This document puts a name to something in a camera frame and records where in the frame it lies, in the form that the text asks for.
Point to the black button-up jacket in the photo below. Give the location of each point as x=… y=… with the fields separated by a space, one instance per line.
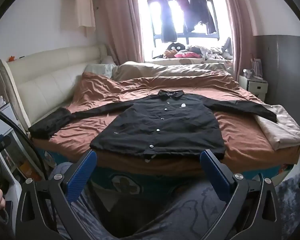
x=152 y=125

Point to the pale green pillow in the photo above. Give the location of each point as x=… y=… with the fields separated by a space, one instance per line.
x=97 y=68

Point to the maroon hanging garment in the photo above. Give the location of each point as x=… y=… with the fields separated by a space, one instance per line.
x=183 y=10

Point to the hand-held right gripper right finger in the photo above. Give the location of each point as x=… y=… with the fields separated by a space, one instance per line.
x=215 y=172

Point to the black plush toy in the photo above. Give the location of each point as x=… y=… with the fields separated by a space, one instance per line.
x=175 y=47

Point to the small orange toy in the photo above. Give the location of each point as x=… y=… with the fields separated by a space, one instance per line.
x=11 y=58

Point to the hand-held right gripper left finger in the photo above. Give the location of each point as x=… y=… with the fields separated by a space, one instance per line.
x=81 y=175

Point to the dark hanging long garment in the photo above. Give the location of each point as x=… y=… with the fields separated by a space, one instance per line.
x=167 y=22

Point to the brown bed blanket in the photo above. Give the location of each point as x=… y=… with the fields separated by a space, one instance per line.
x=240 y=135

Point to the teal printed bed sheet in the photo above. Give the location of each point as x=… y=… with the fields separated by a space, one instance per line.
x=130 y=182

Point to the pink plush cushion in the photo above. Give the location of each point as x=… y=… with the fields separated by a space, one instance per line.
x=186 y=54

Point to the cream hanging cloth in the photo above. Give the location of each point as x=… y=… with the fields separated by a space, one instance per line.
x=85 y=12

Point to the beige duvet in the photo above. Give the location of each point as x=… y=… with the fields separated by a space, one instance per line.
x=165 y=70

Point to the white nightstand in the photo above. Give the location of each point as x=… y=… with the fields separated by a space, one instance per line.
x=255 y=86

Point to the dark hanging wide garment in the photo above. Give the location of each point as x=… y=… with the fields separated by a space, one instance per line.
x=202 y=12

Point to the white folded blanket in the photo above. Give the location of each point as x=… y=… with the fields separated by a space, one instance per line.
x=282 y=127

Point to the cream padded headboard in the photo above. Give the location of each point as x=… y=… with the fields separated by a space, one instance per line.
x=45 y=80

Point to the pink curtain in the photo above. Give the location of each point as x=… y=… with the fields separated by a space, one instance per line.
x=122 y=25
x=240 y=25

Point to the grey fluffy rug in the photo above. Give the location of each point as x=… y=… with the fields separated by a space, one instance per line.
x=290 y=197

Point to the pile of clothes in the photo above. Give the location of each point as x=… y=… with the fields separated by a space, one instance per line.
x=215 y=51

